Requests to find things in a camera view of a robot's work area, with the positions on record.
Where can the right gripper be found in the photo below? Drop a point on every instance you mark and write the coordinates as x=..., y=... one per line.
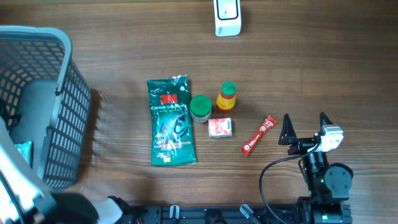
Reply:
x=288, y=136

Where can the red Nescafe stick sachet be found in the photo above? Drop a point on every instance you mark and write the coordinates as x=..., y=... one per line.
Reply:
x=264, y=128

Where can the yellow bottle green cap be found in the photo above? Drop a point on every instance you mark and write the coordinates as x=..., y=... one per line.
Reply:
x=226, y=98

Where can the red white small box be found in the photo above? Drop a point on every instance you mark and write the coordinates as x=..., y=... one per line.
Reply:
x=220, y=127

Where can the green lid small jar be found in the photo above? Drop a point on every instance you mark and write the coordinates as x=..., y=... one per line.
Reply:
x=200, y=108

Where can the green 3M gloves packet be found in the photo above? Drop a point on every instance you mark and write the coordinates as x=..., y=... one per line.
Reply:
x=172, y=129

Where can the teal wet wipes pack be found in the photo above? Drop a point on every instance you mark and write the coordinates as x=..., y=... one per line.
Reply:
x=26, y=151

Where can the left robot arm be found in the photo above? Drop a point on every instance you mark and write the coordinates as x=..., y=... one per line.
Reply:
x=26, y=199

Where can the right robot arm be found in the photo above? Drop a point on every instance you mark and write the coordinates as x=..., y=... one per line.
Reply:
x=328, y=184

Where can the white barcode scanner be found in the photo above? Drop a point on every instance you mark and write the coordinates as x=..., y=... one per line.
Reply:
x=228, y=20

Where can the grey plastic mesh basket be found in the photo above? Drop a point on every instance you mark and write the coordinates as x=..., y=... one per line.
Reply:
x=44, y=100

